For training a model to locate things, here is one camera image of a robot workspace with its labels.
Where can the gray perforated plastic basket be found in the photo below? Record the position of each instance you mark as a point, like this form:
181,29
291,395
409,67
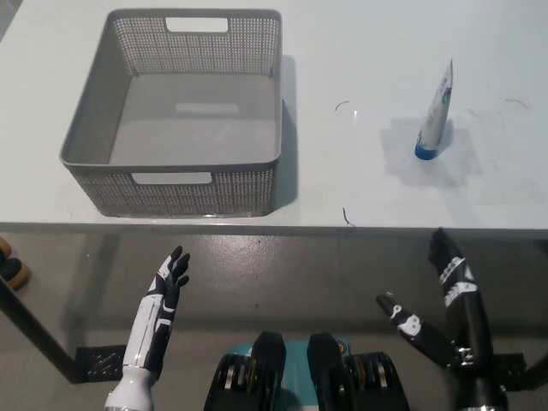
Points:
98,124

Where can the brown shoe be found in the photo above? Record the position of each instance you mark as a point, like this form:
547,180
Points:
4,247

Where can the black shoe tan sole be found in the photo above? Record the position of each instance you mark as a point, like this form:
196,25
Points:
13,272

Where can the white shampoo tube blue cap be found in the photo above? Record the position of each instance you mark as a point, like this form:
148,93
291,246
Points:
434,120

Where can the robot body black teal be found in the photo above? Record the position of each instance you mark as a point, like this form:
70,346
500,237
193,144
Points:
325,377

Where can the black floor plate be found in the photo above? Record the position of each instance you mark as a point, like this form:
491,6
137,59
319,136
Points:
105,361
509,364

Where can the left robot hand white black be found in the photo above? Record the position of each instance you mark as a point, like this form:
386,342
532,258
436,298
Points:
150,325

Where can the black table leg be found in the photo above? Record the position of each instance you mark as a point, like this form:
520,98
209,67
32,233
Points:
34,325

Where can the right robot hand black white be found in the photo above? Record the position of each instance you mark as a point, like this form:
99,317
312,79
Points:
464,308

